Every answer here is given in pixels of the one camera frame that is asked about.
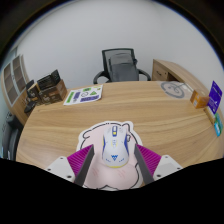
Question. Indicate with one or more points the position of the black mesh office chair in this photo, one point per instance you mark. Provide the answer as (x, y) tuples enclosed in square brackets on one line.
[(121, 66)]

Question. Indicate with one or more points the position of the green flat packet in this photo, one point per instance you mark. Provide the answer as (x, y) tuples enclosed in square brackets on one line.
[(218, 125)]

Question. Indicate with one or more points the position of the dark brown printed box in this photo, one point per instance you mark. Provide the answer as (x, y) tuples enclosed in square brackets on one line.
[(53, 95)]

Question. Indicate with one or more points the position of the purple standing pouch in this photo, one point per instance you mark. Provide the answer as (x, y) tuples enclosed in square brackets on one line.
[(215, 96)]

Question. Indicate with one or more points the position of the black electronic device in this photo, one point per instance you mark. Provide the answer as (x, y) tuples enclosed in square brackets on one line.
[(48, 80)]

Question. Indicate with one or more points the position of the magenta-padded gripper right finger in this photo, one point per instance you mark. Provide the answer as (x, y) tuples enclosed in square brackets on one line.
[(165, 165)]

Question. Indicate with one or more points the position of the white blue yellow computer mouse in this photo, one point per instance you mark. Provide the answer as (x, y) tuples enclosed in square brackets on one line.
[(115, 148)]

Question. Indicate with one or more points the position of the wooden shelf unit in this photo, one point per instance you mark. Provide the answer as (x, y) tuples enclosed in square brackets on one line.
[(13, 80)]

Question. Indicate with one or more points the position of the pink pig-shaped mouse pad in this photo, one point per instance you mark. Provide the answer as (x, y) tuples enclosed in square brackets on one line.
[(113, 178)]

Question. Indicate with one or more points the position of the black armchair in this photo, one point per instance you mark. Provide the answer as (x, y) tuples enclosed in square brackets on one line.
[(10, 136)]

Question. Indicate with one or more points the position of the black desk phone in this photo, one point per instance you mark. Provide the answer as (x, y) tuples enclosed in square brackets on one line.
[(30, 96)]

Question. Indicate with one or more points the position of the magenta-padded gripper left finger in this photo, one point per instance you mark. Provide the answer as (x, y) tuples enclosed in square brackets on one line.
[(63, 165)]

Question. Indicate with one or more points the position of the green white printed leaflet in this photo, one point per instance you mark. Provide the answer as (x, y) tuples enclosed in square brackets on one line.
[(83, 95)]

